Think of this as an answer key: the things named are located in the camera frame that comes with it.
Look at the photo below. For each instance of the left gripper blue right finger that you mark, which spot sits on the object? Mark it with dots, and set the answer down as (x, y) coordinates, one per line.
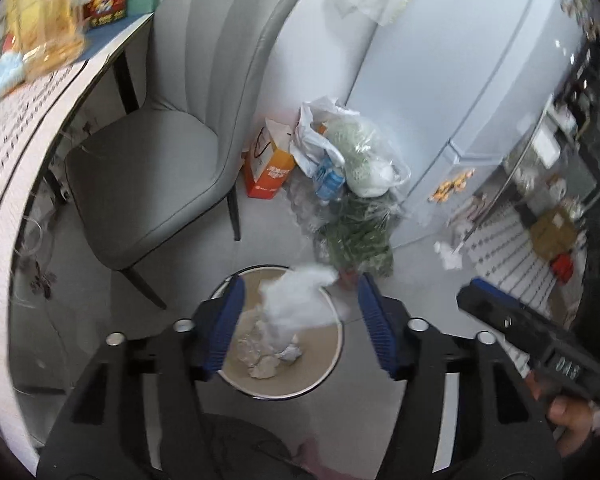
(378, 326)

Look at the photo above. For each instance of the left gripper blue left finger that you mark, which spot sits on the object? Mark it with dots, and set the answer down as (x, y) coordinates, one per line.
(224, 314)

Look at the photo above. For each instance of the white tissue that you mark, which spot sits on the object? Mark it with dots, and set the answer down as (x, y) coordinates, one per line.
(294, 302)

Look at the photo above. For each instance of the round white trash bin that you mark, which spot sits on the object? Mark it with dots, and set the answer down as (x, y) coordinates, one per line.
(253, 367)

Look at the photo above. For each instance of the person's right hand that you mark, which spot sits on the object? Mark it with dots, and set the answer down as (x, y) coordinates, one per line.
(578, 420)

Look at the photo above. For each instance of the bag of green vegetables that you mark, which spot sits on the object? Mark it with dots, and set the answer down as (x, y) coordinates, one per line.
(356, 238)

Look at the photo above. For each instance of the orange paper bag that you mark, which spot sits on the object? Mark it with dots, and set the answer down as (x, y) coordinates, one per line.
(268, 162)

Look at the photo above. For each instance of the grey upholstered chair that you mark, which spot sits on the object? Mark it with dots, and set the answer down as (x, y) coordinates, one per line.
(142, 179)

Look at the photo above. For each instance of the white plastic bag with goods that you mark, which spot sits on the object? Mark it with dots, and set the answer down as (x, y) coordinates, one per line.
(369, 160)

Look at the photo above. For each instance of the white refrigerator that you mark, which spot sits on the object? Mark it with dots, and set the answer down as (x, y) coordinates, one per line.
(457, 84)

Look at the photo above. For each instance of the blue tissue pack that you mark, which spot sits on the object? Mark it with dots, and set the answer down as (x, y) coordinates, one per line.
(12, 72)

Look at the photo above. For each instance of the clear plastic jug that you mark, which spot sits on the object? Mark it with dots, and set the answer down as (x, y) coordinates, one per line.
(49, 34)

